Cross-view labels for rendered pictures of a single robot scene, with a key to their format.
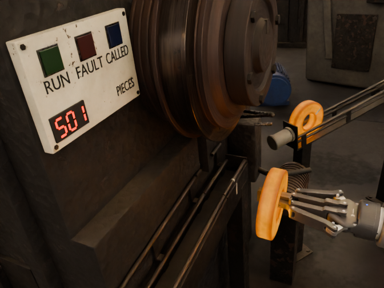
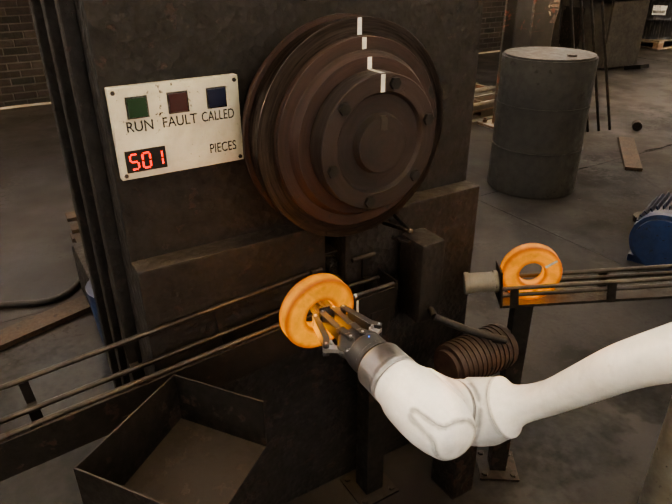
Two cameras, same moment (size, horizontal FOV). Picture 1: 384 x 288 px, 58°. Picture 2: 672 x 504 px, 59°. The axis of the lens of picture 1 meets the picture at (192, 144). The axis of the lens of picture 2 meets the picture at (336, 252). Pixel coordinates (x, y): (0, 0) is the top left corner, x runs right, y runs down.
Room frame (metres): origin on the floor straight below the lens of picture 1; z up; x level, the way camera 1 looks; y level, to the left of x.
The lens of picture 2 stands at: (-0.26, -0.70, 1.47)
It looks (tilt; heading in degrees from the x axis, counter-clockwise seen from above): 27 degrees down; 30
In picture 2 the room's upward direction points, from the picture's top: straight up
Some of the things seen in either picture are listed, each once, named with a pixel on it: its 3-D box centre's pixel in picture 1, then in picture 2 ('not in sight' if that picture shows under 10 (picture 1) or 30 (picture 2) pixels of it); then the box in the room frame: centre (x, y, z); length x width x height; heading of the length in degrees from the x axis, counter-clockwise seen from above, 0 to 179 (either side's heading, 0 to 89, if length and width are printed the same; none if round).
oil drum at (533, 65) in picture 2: not in sight; (539, 121); (3.80, 0.10, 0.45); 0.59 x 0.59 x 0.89
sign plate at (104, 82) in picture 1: (88, 74); (179, 126); (0.61, 0.17, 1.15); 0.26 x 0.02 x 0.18; 152
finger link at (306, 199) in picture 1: (317, 204); (347, 325); (0.55, -0.25, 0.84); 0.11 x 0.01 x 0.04; 60
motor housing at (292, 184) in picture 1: (286, 226); (469, 411); (1.08, -0.36, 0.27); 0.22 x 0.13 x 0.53; 152
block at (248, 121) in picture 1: (244, 148); (419, 275); (1.07, -0.19, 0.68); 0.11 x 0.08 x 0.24; 62
